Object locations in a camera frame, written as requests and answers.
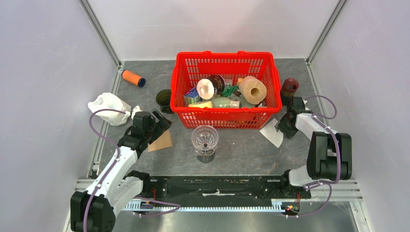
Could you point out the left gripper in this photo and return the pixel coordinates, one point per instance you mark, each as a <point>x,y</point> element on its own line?
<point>161,126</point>

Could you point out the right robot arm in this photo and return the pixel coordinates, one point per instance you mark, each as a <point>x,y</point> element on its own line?
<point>329,158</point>

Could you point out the clear glass dripper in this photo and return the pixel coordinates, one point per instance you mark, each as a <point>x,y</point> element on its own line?
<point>204,138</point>

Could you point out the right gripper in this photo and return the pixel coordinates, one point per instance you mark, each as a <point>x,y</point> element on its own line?
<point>289,134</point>

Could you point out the orange cylinder with blue cap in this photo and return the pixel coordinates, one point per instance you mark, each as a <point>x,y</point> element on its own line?
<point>133,78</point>

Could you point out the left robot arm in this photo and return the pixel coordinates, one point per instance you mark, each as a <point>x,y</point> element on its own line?
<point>96,208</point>

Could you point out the red plastic shopping basket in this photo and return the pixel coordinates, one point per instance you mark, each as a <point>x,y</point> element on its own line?
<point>193,66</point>

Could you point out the brown toilet paper roll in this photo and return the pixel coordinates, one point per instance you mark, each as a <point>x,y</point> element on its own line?
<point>253,90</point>

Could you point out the yellow sponge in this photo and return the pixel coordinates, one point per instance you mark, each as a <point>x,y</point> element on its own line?
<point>202,104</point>

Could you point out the white cable duct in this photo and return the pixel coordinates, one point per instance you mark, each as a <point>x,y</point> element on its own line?
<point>138,206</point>

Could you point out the brown paper coffee filter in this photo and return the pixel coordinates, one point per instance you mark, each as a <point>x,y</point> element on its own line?
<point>164,141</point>

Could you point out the black mounting rail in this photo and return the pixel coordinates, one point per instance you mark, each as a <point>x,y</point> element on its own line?
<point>222,191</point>

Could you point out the white paper coffee filter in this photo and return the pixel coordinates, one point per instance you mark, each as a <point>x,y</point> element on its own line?
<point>271,133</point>

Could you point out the dark green glass dripper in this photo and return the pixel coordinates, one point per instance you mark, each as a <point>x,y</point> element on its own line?
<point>163,99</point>

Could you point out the white plastic bag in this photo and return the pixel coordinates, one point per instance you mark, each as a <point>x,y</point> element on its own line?
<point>114,110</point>

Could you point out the blue packaged sponge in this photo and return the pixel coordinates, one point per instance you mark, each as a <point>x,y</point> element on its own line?
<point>192,97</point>

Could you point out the green crumpled wrapper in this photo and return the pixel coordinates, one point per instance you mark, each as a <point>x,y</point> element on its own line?
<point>229,90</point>

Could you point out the green lotion bottle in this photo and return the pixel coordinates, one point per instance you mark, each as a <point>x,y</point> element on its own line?
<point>224,102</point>

